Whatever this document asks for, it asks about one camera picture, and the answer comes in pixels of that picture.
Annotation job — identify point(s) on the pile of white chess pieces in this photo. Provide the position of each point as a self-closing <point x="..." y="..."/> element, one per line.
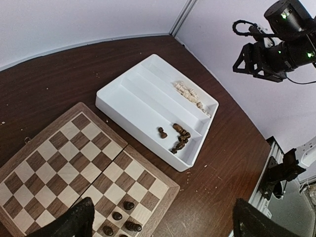
<point x="190" y="95"/>

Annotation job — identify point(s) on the dark chess pawn pile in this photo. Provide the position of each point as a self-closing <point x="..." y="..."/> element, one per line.
<point x="184" y="133"/>

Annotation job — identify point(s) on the aluminium front rail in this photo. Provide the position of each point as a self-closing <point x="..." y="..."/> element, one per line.
<point x="256" y="199"/>

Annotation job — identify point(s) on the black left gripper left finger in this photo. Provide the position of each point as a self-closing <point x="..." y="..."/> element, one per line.
<point x="75" y="222"/>

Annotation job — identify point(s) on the wooden chess board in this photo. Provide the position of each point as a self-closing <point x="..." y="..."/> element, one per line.
<point x="79" y="156"/>

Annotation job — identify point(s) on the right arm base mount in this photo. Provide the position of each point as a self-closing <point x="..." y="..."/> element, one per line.
<point x="270" y="183"/>

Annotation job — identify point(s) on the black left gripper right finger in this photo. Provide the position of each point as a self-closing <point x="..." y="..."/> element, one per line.
<point x="250" y="222"/>

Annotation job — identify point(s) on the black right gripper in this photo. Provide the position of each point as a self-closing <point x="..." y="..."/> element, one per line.
<point x="294" y="32"/>

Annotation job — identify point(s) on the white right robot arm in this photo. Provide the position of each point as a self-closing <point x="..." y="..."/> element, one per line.
<point x="297" y="159"/>

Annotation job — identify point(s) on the white plastic divided tray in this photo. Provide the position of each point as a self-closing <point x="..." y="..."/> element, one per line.
<point x="142" y="99"/>

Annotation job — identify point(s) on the dark chess piece crossing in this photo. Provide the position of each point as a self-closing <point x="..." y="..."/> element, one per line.
<point x="180" y="145"/>

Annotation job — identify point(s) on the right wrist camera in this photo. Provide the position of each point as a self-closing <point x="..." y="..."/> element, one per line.
<point x="267" y="42"/>

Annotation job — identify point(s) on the right aluminium frame post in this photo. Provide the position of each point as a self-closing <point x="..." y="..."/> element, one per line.
<point x="181" y="18"/>

